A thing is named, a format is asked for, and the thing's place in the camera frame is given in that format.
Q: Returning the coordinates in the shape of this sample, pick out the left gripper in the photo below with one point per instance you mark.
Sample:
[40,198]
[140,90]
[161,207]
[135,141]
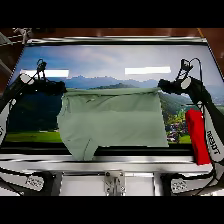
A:
[55,87]

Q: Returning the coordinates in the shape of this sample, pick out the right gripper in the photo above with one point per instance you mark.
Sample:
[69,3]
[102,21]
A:
[168,86]

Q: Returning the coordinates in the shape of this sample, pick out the pale green T-shirt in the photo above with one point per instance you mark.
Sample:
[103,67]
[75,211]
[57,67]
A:
[113,120]

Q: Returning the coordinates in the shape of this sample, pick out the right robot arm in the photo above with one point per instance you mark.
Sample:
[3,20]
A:
[206,110]

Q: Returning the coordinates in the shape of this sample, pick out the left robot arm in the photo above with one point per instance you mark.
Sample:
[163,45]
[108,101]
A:
[20,87]

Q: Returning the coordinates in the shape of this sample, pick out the red garment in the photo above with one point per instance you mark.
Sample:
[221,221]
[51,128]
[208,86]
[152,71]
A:
[197,136]

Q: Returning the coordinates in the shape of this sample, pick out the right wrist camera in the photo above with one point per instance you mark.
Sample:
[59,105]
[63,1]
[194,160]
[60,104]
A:
[185,68]

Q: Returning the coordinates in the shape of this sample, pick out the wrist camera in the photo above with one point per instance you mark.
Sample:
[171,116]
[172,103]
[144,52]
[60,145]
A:
[41,66]
[185,68]

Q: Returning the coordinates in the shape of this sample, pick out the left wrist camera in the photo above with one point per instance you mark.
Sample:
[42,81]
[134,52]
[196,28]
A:
[41,66]

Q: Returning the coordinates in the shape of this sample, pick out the silver frame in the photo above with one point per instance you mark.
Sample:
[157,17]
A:
[113,173]

